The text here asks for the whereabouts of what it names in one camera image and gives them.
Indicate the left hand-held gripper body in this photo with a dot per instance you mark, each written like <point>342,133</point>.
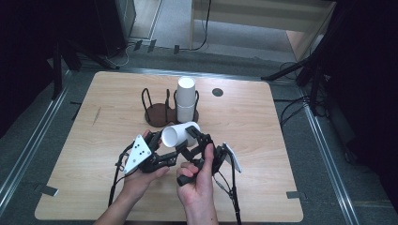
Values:
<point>137,154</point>

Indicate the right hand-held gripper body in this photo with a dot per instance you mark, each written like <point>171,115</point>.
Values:
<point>222,157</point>

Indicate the single white paper cup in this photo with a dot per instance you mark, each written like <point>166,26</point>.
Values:
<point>175,135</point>

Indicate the stack of white paper cups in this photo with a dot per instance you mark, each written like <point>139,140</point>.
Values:
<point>186,93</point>

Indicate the person's left hand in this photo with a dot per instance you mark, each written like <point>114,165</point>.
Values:
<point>140,182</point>

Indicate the person's right hand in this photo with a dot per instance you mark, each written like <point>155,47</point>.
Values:
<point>195,190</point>

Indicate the grey tape strip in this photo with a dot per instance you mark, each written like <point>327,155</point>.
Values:
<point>295,195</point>
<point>49,190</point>

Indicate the dark floor tape strip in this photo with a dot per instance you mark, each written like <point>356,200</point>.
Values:
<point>138,45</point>
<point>152,46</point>
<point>176,49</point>

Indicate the black tripod stand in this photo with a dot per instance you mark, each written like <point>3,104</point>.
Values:
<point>281,72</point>

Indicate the black metal stand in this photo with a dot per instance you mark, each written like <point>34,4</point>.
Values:
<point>57,78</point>

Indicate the dark cabinet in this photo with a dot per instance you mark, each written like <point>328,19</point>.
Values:
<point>125,18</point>

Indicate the light wooden desk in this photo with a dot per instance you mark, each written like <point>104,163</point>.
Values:
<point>266,15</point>

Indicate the metal floor rail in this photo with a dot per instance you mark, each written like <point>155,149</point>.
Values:
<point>328,156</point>
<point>31,150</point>

